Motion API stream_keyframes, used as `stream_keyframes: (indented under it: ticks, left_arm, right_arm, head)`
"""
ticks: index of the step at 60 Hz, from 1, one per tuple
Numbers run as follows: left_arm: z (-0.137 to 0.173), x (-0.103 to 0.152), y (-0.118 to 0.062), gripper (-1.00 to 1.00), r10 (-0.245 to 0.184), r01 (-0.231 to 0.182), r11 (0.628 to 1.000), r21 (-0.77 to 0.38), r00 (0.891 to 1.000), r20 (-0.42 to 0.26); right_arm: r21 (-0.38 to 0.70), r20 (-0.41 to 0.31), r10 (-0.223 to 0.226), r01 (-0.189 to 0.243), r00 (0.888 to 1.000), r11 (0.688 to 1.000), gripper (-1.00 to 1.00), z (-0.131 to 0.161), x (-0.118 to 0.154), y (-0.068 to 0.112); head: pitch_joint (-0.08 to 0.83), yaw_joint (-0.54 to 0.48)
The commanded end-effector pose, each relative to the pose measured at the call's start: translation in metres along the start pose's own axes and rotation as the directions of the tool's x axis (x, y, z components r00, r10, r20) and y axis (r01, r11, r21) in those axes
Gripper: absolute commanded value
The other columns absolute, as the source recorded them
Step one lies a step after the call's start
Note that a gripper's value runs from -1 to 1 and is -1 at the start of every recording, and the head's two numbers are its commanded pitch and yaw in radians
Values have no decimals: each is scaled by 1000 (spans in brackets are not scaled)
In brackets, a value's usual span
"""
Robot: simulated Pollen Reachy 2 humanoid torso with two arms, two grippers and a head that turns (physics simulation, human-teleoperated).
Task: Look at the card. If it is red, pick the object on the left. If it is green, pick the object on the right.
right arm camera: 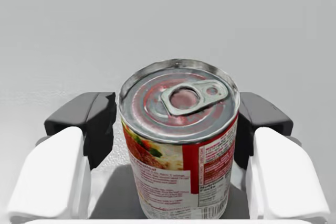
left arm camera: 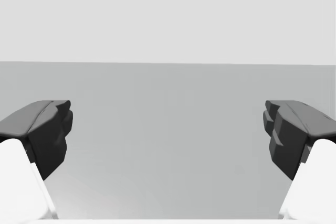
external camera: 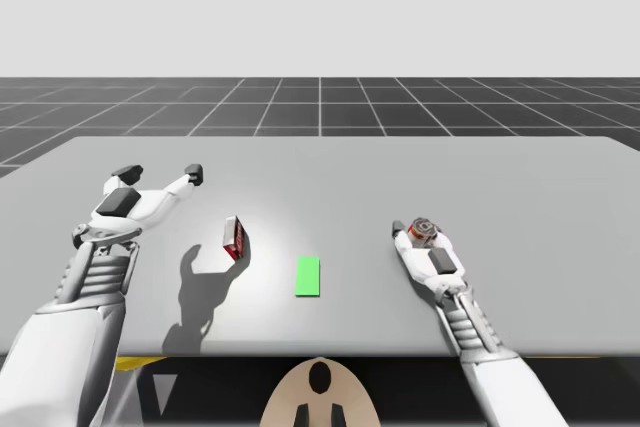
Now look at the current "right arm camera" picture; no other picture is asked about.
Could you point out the red and white can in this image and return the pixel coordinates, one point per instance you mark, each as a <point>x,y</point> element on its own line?
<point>181,140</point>

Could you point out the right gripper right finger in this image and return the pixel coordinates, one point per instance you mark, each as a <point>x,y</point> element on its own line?
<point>278,166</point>

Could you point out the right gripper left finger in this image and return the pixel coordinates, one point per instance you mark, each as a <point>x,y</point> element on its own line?
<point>63,161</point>

